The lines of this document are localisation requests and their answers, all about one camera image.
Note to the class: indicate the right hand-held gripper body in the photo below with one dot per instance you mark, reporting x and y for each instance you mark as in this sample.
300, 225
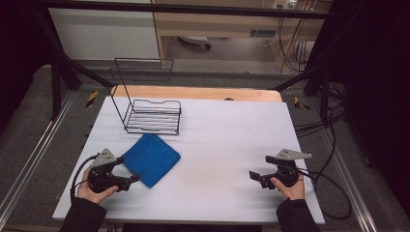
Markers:
286, 170

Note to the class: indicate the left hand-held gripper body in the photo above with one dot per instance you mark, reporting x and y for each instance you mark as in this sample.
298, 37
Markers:
102, 180

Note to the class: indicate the blue towel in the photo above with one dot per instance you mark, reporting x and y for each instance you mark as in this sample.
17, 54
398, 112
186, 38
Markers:
151, 159

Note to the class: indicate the person's left hand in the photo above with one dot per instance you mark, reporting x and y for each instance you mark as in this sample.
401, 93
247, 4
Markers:
88, 193

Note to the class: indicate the person's right hand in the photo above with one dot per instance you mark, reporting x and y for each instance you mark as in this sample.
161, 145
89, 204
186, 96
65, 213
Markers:
291, 191

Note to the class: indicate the black metal stand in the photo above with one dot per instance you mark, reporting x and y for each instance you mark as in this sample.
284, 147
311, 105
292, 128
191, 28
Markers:
56, 80
324, 83

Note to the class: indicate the white cabinet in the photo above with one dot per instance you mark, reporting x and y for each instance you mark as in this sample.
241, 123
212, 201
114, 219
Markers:
103, 34

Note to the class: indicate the white chair base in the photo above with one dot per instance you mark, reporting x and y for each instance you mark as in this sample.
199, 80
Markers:
195, 40

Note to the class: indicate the wooden desk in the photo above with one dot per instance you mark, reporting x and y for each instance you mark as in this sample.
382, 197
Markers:
209, 24

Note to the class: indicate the white power strip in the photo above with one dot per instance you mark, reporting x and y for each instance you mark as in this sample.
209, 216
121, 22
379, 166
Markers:
283, 4

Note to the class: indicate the aluminium rail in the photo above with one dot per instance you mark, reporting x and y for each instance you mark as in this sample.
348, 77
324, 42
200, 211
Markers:
35, 151
348, 183

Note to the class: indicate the black metal frame bar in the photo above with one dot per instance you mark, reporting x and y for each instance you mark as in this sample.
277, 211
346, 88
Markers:
193, 8

